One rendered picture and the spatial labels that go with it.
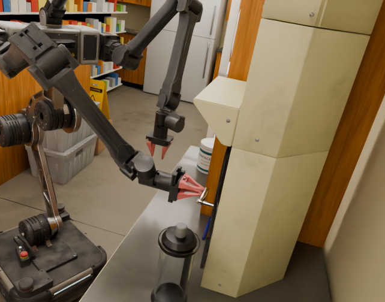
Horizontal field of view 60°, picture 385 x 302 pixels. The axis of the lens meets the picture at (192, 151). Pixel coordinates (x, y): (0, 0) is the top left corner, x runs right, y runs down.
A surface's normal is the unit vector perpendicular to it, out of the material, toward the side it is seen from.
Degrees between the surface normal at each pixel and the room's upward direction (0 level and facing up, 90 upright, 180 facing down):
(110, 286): 0
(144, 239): 0
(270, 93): 90
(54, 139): 96
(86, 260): 0
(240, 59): 90
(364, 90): 90
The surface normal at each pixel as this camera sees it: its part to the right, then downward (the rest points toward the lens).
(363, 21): 0.49, 0.43
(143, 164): -0.02, -0.47
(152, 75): -0.25, 0.37
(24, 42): 0.30, -0.21
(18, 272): 0.15, -0.90
